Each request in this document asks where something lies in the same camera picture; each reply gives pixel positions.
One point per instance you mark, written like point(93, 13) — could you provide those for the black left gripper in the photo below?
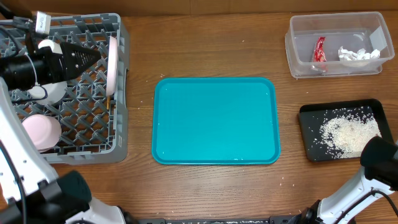
point(74, 68)

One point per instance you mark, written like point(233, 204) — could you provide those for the white cup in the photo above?
point(55, 47)

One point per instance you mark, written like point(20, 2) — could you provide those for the white round plate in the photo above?
point(112, 66)

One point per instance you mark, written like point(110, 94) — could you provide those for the wooden chopstick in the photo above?
point(108, 103)

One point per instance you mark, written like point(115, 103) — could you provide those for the pink white bowl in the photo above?
point(44, 131)

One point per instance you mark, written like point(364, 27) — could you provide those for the red snack wrapper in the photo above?
point(319, 56)

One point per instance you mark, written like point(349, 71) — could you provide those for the white tissue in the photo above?
point(357, 59)

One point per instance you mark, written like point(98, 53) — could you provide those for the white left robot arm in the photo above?
point(36, 192)

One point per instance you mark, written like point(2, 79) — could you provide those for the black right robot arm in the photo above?
point(377, 177)

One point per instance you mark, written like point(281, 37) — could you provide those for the grey dishwasher rack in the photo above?
point(90, 133)

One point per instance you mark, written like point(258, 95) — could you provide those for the white bowl in rack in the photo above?
point(48, 94)

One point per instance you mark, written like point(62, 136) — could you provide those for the teal serving tray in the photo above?
point(215, 121)

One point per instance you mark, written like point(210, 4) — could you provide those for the black plastic tray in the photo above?
point(308, 119)

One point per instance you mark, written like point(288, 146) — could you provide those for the pile of rice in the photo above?
point(344, 132)

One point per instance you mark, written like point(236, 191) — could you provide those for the clear plastic bin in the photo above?
point(351, 30)

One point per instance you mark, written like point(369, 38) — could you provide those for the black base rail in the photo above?
point(284, 219)

